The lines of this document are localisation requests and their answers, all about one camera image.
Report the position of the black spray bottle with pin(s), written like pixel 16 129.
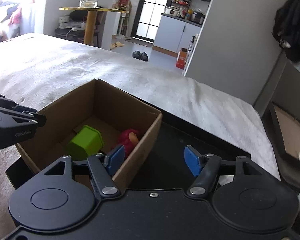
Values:
pixel 191 45

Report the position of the white rice cooker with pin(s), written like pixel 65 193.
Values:
pixel 171 11

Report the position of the black tray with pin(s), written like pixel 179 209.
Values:
pixel 185 135

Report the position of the colourful cloth pile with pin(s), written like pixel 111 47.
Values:
pixel 15 20

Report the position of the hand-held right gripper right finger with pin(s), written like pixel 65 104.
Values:
pixel 193 161

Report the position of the dark cooking pot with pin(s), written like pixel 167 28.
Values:
pixel 199 18

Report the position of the red canister in plastic bag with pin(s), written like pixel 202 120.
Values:
pixel 122 1

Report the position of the black slipper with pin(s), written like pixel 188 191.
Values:
pixel 136 54
pixel 144 56

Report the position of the white fan stand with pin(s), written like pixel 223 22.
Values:
pixel 121 30

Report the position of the white kitchen base cabinet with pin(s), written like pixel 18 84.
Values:
pixel 172 32

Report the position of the yellow slipper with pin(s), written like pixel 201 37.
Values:
pixel 112 47
pixel 119 44

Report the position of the green cube block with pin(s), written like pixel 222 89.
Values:
pixel 85 142

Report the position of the black hanging jacket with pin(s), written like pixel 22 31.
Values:
pixel 292 25

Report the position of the orange cardboard box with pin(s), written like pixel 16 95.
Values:
pixel 181 60

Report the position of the dark storage box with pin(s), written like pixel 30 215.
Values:
pixel 290 85

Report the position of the black stool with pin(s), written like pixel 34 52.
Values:
pixel 61 33

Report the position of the brown cardboard box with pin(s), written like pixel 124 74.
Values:
pixel 107 97

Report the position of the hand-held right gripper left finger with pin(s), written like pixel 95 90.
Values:
pixel 115 158

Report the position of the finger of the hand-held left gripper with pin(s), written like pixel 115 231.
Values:
pixel 27 118
pixel 12 104

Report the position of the round gold-rimmed table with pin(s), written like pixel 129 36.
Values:
pixel 90 25

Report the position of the large red toy figure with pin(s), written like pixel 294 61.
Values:
pixel 126 140

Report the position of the black-framed glass door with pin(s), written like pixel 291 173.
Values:
pixel 150 12

